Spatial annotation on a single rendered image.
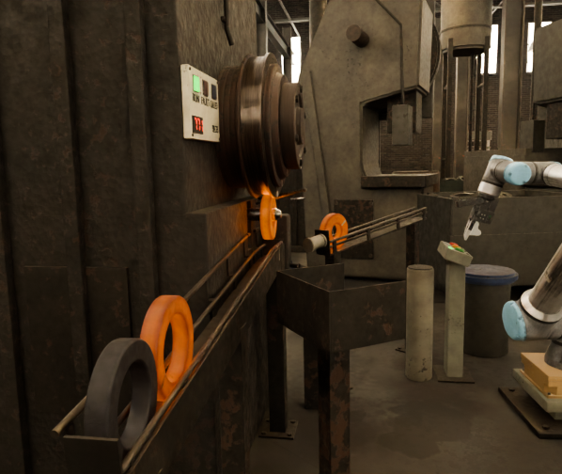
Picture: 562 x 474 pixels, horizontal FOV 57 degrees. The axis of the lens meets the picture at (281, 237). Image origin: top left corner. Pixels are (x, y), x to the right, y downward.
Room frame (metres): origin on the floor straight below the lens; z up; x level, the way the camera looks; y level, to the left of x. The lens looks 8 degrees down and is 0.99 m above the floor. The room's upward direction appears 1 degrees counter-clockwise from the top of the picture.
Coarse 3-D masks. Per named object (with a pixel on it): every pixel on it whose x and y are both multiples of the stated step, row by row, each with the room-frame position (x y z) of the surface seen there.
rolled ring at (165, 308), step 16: (160, 304) 0.86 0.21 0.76; (176, 304) 0.89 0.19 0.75; (144, 320) 0.83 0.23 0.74; (160, 320) 0.83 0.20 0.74; (176, 320) 0.94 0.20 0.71; (192, 320) 0.97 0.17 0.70; (144, 336) 0.81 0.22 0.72; (160, 336) 0.82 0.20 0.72; (176, 336) 0.95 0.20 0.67; (192, 336) 0.97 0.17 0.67; (160, 352) 0.81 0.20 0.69; (176, 352) 0.94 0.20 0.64; (192, 352) 0.96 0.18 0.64; (160, 368) 0.81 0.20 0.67; (176, 368) 0.92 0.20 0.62; (160, 384) 0.81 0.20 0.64; (160, 400) 0.84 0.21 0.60
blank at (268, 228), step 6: (264, 198) 1.74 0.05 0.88; (270, 198) 1.74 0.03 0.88; (264, 204) 1.72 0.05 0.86; (270, 204) 1.72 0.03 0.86; (264, 210) 1.71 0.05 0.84; (270, 210) 1.72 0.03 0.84; (264, 216) 1.71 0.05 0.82; (270, 216) 1.71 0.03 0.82; (264, 222) 1.71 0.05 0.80; (270, 222) 1.71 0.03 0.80; (276, 222) 1.84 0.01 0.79; (264, 228) 1.71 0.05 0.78; (270, 228) 1.71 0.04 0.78; (264, 234) 1.73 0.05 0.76; (270, 234) 1.72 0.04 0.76
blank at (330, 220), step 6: (330, 216) 2.17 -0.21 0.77; (336, 216) 2.19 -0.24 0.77; (342, 216) 2.22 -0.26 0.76; (324, 222) 2.16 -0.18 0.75; (330, 222) 2.16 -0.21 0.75; (336, 222) 2.19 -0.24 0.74; (342, 222) 2.22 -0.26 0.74; (324, 228) 2.15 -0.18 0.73; (330, 228) 2.16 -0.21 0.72; (336, 228) 2.23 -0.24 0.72; (342, 228) 2.22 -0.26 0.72; (330, 234) 2.16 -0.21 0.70; (336, 234) 2.23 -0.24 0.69; (342, 234) 2.22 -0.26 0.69; (342, 240) 2.22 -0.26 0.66; (336, 246) 2.19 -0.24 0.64
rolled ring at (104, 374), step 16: (112, 352) 0.68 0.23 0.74; (128, 352) 0.69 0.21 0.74; (144, 352) 0.75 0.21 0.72; (96, 368) 0.66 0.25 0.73; (112, 368) 0.66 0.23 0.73; (128, 368) 0.69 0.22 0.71; (144, 368) 0.76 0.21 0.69; (96, 384) 0.64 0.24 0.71; (112, 384) 0.64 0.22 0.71; (144, 384) 0.77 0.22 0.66; (96, 400) 0.63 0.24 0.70; (112, 400) 0.64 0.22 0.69; (144, 400) 0.76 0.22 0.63; (96, 416) 0.62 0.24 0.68; (112, 416) 0.63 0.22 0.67; (144, 416) 0.75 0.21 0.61; (96, 432) 0.62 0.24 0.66; (112, 432) 0.63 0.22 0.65; (128, 432) 0.73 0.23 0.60; (128, 448) 0.68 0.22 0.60
